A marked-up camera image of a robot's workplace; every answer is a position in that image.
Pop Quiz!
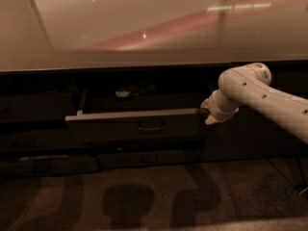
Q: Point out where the green snack bag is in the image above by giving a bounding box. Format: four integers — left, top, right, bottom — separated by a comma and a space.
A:
114, 86, 152, 98

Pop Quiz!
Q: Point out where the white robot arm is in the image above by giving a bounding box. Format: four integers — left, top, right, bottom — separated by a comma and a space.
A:
200, 63, 308, 143

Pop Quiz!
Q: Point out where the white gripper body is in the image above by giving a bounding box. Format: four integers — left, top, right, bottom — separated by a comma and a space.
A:
208, 90, 240, 120

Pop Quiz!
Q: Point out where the dark cabinet door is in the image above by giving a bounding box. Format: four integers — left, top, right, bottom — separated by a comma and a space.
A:
201, 107, 308, 162

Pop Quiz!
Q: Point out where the dark drawer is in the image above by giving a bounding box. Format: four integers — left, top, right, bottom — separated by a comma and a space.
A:
97, 149, 201, 168
0, 129, 84, 152
92, 138, 206, 153
0, 155, 100, 178
0, 93, 76, 123
65, 92, 204, 143

